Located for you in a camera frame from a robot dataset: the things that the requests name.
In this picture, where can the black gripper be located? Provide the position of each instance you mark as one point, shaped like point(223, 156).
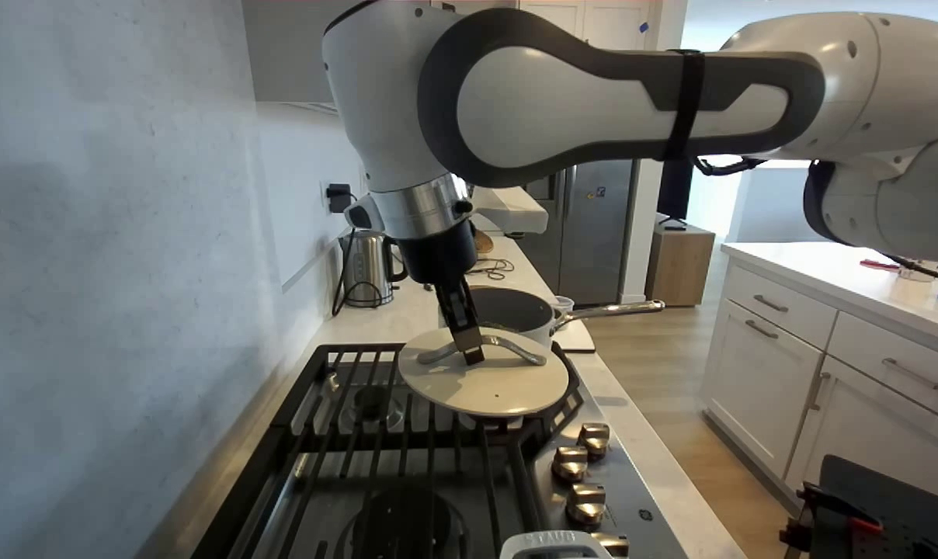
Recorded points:
point(439, 253)

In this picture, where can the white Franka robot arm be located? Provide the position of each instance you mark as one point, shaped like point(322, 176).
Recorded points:
point(552, 103)

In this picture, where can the metal stove knob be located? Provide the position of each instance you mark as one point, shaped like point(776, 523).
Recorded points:
point(610, 544)
point(570, 465)
point(595, 426)
point(586, 505)

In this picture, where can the white casserole pot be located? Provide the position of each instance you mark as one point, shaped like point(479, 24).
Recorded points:
point(510, 544)

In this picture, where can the stainless steel electric kettle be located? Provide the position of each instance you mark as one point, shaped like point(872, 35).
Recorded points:
point(366, 268)

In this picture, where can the light wooden cutting board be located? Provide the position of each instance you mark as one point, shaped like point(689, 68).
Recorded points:
point(576, 336)

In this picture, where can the stainless steel refrigerator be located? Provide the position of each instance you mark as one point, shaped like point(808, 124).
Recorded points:
point(581, 234)

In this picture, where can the black gas cooktop with grates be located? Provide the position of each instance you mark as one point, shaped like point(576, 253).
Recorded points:
point(315, 485)

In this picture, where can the white kitchen island cabinet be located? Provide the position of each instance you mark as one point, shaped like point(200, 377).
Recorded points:
point(863, 391)

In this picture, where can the small red item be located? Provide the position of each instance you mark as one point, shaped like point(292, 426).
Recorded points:
point(880, 266)

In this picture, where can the black stand with red clip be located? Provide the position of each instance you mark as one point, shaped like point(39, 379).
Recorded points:
point(884, 514)

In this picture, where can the wall outlet with black plug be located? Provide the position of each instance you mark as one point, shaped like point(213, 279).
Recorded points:
point(340, 196)

